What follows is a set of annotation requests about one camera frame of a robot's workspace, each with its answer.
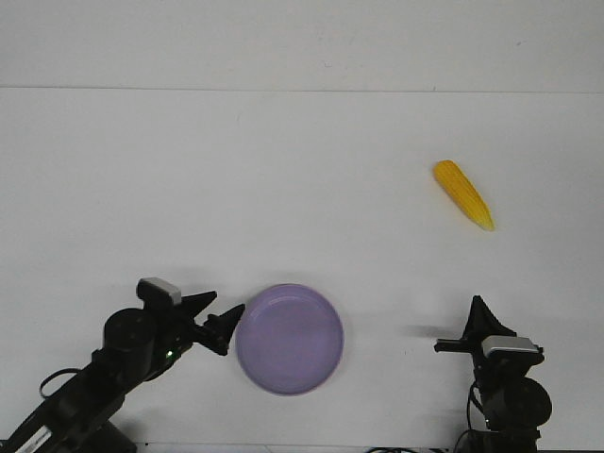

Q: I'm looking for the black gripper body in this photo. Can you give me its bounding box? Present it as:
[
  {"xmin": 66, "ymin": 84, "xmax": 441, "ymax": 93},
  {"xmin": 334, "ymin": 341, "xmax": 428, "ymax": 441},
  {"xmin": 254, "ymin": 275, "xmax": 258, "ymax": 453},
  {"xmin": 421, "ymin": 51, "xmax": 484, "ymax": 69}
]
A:
[
  {"xmin": 433, "ymin": 336, "xmax": 545, "ymax": 378},
  {"xmin": 155, "ymin": 310, "xmax": 222, "ymax": 373}
]

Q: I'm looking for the yellow corn cob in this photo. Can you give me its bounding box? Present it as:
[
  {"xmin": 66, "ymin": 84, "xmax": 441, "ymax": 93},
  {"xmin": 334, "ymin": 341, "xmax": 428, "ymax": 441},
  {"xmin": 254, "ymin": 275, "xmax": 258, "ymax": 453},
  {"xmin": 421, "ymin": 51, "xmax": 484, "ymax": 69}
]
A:
[{"xmin": 432, "ymin": 159, "xmax": 495, "ymax": 231}]

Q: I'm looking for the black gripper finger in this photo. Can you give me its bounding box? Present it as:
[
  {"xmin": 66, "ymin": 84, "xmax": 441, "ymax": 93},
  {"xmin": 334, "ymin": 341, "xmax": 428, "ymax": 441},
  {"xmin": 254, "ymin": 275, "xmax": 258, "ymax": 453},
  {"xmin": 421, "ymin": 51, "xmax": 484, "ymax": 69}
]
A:
[
  {"xmin": 180, "ymin": 291, "xmax": 217, "ymax": 323},
  {"xmin": 203, "ymin": 304, "xmax": 245, "ymax": 356},
  {"xmin": 463, "ymin": 295, "xmax": 515, "ymax": 341}
]

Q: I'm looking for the purple round plate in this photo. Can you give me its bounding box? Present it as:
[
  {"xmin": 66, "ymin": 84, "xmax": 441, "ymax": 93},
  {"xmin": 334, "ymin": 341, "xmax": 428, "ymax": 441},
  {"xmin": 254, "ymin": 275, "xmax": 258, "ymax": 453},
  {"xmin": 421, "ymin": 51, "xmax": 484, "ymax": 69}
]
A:
[{"xmin": 236, "ymin": 283, "xmax": 344, "ymax": 396}]

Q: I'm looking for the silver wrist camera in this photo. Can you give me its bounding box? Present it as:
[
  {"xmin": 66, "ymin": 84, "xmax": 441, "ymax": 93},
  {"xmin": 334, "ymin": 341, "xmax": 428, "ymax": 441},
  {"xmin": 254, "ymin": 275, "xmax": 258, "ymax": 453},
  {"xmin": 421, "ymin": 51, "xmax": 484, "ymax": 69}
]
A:
[
  {"xmin": 136, "ymin": 277, "xmax": 182, "ymax": 310},
  {"xmin": 481, "ymin": 335, "xmax": 540, "ymax": 358}
]

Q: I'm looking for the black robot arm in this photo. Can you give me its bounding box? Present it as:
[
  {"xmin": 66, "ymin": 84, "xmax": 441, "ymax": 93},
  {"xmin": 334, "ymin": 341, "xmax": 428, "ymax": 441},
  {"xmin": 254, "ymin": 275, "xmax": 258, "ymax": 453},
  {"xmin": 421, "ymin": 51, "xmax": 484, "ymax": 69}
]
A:
[
  {"xmin": 1, "ymin": 292, "xmax": 245, "ymax": 452},
  {"xmin": 434, "ymin": 295, "xmax": 553, "ymax": 452}
]

